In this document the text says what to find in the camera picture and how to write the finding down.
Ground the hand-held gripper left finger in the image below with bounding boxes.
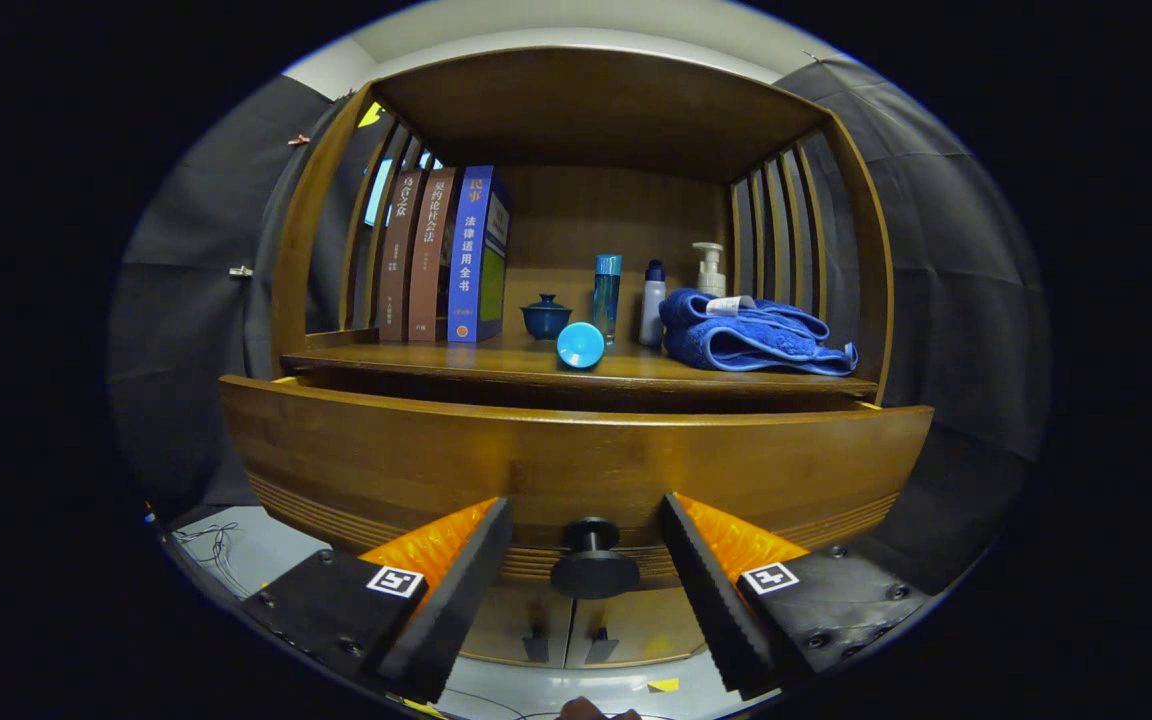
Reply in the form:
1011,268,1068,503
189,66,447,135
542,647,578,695
241,496,514,704

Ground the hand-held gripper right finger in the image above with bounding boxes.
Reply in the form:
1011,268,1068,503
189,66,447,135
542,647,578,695
658,491,935,701

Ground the wooden drawer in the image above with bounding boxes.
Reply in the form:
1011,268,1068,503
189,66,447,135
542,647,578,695
218,373,935,601

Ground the blue white cleanser tube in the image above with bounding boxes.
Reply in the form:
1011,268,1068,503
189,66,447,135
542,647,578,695
556,321,606,370

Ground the wooden cabinet door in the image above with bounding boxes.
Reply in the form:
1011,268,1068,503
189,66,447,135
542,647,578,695
461,585,572,669
566,590,712,669

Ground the wooden countertop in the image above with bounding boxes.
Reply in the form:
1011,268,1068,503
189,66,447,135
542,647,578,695
281,330,879,399

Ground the wooden cabinet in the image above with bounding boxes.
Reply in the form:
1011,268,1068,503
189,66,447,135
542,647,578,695
269,45,895,671

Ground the blue towel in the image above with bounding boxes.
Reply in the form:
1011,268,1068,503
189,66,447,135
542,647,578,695
658,288,859,377

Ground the blue lidded teacup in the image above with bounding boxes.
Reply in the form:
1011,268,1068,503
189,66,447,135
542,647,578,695
520,293,574,341

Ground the white bottle blue cap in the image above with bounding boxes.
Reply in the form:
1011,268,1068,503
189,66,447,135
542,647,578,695
639,259,667,348

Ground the clear blue bottle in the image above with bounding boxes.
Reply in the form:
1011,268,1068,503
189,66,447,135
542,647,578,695
593,253,624,346

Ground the white pump bottle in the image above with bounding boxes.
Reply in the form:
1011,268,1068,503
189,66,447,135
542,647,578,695
692,241,727,298

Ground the blue book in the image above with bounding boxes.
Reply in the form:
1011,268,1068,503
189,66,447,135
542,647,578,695
447,165,512,345

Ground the reddish brown book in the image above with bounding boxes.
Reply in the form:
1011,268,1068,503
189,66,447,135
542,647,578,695
407,166,459,344

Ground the dark brown book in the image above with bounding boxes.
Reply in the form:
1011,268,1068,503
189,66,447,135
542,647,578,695
376,168,424,343

